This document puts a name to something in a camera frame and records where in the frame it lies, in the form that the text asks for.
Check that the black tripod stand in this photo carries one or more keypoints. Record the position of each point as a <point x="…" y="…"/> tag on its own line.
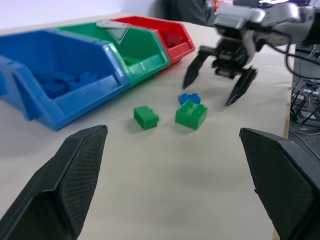
<point x="303" y="107"/>

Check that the red plastic bin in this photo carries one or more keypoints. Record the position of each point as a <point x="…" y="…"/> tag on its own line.
<point x="180" y="51"/>

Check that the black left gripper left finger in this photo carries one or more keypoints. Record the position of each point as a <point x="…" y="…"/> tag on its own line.
<point x="50" y="190"/>

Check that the dark clothed bystander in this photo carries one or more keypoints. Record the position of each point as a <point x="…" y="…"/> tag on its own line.
<point x="185" y="11"/>

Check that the clear plastic label cover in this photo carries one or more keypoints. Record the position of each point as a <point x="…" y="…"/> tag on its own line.
<point x="117" y="33"/>

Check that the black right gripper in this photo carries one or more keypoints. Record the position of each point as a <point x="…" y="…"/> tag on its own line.
<point x="228" y="56"/>

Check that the blue plastic bin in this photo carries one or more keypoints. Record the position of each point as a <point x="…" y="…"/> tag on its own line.
<point x="82" y="100"/>

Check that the green plastic bin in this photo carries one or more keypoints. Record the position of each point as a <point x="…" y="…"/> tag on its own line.
<point x="147" y="42"/>

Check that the large green toy block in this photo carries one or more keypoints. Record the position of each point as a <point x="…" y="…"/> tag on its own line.
<point x="190" y="117"/>

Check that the small green toy block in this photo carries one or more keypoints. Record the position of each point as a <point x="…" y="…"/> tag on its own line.
<point x="145" y="117"/>

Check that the red toy block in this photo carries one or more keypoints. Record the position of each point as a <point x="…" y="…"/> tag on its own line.
<point x="173" y="40"/>

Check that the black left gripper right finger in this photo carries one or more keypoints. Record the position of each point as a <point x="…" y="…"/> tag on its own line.
<point x="287" y="190"/>

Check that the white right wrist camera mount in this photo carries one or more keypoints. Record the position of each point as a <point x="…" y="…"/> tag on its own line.
<point x="231" y="18"/>

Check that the dark grey equipment box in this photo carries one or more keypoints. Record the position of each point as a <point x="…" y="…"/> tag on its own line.
<point x="306" y="62"/>

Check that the blue toy block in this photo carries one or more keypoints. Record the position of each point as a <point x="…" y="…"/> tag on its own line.
<point x="186" y="97"/>
<point x="53" y="86"/>

